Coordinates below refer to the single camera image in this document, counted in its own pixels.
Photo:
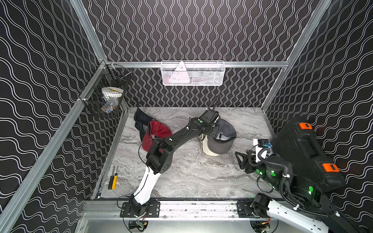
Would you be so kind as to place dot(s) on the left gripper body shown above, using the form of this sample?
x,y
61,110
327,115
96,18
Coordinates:
x,y
217,128

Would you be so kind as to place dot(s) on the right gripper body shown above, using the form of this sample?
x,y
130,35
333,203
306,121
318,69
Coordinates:
x,y
260,168

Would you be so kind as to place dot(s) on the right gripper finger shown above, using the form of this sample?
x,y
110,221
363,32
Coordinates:
x,y
239,156
245,166

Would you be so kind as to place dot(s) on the cream baseball cap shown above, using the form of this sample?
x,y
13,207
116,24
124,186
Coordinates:
x,y
204,144

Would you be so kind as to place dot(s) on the red baseball cap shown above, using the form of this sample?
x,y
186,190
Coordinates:
x,y
153,129

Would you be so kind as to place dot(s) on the navy baseball cap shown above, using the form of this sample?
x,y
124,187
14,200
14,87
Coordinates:
x,y
142,122

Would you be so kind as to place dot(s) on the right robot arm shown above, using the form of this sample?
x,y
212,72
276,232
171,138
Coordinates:
x,y
293,199

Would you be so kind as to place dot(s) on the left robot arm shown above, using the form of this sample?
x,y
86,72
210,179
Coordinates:
x,y
160,155

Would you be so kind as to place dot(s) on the black orange tool case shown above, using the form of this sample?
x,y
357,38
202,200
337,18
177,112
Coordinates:
x,y
296,142

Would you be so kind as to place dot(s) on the pink triangular card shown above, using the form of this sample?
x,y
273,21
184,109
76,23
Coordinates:
x,y
180,75

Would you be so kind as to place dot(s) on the white wire basket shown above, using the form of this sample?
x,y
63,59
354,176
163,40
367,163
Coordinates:
x,y
201,73

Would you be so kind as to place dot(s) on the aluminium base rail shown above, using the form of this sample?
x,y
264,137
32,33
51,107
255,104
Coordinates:
x,y
171,210

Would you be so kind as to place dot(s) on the yellow handled screwdriver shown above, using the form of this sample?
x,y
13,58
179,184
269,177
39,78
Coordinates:
x,y
113,178

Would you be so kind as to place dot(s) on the black wire basket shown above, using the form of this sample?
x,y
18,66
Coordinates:
x,y
113,75

